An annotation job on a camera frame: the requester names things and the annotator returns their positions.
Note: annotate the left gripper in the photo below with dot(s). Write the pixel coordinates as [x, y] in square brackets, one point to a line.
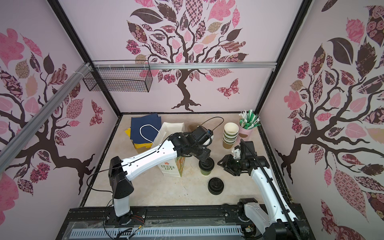
[205, 153]

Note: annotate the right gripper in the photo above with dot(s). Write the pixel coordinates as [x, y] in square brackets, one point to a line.
[227, 162]

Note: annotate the black cup lid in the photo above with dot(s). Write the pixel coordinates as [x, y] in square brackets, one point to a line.
[207, 165]

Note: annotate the white illustrated paper bag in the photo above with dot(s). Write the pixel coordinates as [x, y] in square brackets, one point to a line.
[175, 166]

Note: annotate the green paper coffee cup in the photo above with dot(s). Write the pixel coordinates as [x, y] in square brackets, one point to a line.
[206, 172]

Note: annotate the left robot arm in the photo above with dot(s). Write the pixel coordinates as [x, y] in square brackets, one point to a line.
[123, 171]

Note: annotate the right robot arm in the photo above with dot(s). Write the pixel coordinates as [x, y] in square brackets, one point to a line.
[276, 221]

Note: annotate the stack of pulp cup carriers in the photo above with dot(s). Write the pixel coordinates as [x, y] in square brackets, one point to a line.
[193, 127]

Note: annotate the stack of black lids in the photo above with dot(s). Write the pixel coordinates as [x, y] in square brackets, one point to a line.
[215, 186]

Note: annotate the pink straw holder cup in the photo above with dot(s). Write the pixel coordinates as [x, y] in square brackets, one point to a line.
[245, 133]

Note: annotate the stack of paper cups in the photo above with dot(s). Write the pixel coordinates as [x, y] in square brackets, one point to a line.
[231, 131]

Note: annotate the yellow napkins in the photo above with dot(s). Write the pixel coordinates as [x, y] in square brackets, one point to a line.
[138, 146]

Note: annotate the bundle of wrapped straws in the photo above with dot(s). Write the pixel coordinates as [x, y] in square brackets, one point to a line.
[249, 120]

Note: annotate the dark blue napkins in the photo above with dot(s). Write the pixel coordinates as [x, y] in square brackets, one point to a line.
[145, 129]

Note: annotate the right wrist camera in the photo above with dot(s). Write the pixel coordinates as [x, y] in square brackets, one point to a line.
[236, 153]

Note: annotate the white slotted cable duct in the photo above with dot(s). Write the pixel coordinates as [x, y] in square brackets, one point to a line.
[157, 233]

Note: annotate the black wire basket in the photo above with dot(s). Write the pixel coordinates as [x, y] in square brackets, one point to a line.
[120, 77]

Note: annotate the aluminium rail back wall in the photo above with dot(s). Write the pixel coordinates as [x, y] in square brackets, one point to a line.
[188, 66]

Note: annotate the aluminium rail wall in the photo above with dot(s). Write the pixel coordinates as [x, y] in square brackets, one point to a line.
[188, 66]
[11, 150]

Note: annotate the aluminium rail left wall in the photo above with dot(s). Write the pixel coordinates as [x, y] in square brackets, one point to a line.
[11, 150]

